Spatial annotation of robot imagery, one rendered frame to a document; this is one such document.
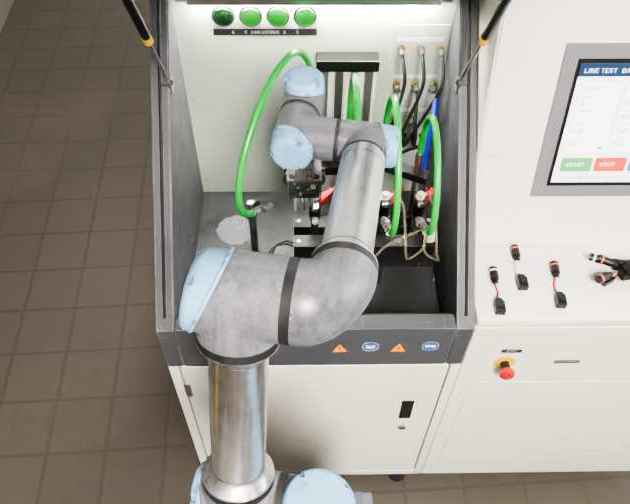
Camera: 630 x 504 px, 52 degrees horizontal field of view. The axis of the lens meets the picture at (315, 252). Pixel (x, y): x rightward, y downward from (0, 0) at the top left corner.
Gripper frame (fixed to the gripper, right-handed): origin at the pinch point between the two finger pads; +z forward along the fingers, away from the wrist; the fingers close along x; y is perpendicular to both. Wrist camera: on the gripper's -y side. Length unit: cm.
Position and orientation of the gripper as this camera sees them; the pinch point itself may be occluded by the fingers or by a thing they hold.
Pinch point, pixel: (304, 202)
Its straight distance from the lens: 145.8
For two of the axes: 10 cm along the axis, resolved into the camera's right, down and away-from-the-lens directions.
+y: 0.2, 7.8, -6.3
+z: -0.1, 6.3, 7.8
